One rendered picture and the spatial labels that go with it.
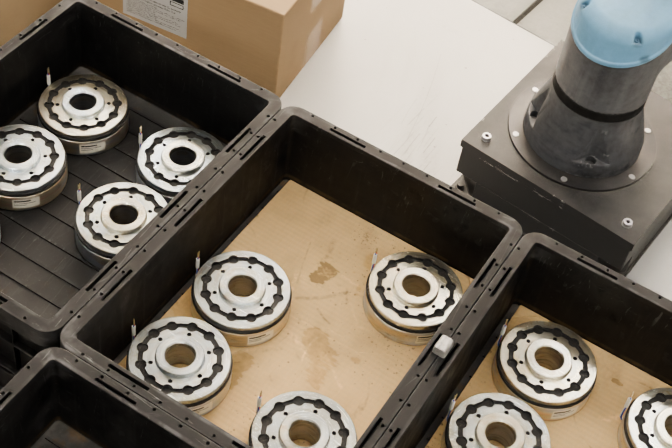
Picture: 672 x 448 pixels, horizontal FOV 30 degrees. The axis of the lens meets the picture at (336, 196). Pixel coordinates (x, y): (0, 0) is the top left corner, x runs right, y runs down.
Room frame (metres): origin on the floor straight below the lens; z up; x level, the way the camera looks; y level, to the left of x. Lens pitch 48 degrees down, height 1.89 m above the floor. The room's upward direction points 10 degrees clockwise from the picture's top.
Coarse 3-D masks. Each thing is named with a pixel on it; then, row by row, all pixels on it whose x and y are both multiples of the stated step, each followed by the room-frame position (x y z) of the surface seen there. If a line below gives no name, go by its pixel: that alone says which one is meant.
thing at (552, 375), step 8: (536, 344) 0.78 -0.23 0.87; (544, 344) 0.78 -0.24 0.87; (552, 344) 0.79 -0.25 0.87; (560, 344) 0.79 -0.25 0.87; (528, 352) 0.77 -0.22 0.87; (536, 352) 0.78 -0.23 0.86; (560, 352) 0.78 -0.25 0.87; (568, 352) 0.78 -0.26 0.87; (528, 360) 0.76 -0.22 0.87; (568, 360) 0.77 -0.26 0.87; (536, 368) 0.75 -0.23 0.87; (560, 368) 0.76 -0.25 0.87; (568, 368) 0.76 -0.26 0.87; (544, 376) 0.74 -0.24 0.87; (552, 376) 0.75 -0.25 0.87; (560, 376) 0.75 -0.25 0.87
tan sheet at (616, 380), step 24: (528, 312) 0.85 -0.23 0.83; (600, 360) 0.80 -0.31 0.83; (480, 384) 0.75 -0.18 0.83; (600, 384) 0.77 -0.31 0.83; (624, 384) 0.78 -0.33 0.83; (648, 384) 0.78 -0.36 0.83; (600, 408) 0.74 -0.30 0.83; (552, 432) 0.70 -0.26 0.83; (576, 432) 0.71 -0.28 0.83; (600, 432) 0.71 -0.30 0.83
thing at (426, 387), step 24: (528, 240) 0.86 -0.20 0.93; (552, 240) 0.87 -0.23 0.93; (504, 264) 0.83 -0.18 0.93; (576, 264) 0.85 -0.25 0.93; (600, 264) 0.85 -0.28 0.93; (504, 288) 0.80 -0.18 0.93; (624, 288) 0.82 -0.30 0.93; (480, 312) 0.76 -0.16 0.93; (456, 336) 0.73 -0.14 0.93; (432, 384) 0.67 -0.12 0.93; (408, 408) 0.64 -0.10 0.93
